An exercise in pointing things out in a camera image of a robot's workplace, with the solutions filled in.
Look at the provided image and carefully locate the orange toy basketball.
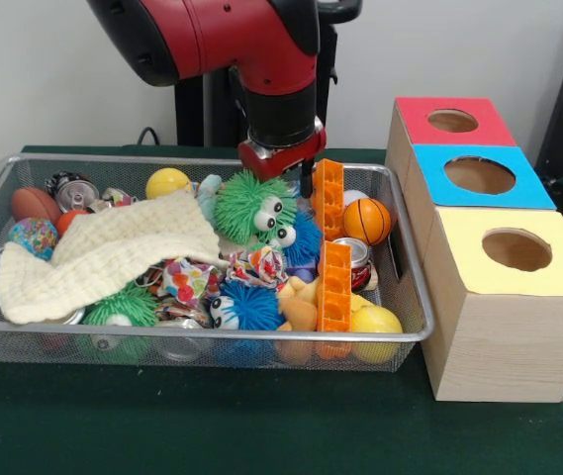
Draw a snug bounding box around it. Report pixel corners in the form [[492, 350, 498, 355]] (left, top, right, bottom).
[[342, 197, 392, 246]]

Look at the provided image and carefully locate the cream knitted cloth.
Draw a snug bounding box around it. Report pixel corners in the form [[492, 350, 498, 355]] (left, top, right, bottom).
[[0, 189, 228, 326]]

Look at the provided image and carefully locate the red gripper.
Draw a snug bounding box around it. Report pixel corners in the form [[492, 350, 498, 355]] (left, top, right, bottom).
[[237, 116, 328, 199]]

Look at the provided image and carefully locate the wooden box with three holes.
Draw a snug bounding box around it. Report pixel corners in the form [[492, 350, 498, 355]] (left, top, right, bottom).
[[384, 96, 563, 403]]

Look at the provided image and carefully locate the green spiky toy with eyes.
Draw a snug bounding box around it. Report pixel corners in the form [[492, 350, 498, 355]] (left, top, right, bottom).
[[213, 170, 300, 246]]

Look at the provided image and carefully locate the black cable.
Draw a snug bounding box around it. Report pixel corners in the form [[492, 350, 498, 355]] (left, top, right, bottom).
[[136, 126, 179, 147]]

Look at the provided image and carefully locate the silver mesh bin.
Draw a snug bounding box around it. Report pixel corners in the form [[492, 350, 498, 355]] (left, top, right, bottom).
[[0, 152, 434, 373]]

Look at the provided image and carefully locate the orange plastic building block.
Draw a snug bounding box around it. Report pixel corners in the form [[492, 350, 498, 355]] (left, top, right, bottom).
[[310, 157, 345, 242], [316, 240, 353, 333]]

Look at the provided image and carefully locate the blue spiky toy with eyes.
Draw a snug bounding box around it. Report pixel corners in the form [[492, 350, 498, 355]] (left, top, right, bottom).
[[210, 280, 287, 332]]

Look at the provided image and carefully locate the colourful globe ball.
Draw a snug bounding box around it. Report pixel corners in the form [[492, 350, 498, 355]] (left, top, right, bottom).
[[7, 217, 59, 261]]

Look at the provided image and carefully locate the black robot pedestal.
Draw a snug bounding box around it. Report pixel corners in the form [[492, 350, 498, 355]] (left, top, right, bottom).
[[174, 0, 364, 148]]

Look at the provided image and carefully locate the dark green table cloth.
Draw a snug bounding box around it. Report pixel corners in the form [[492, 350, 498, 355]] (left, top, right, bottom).
[[0, 143, 563, 475]]

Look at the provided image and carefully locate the yellow ball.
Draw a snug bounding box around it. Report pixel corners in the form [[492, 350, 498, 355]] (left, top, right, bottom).
[[144, 167, 192, 201], [350, 305, 404, 366]]

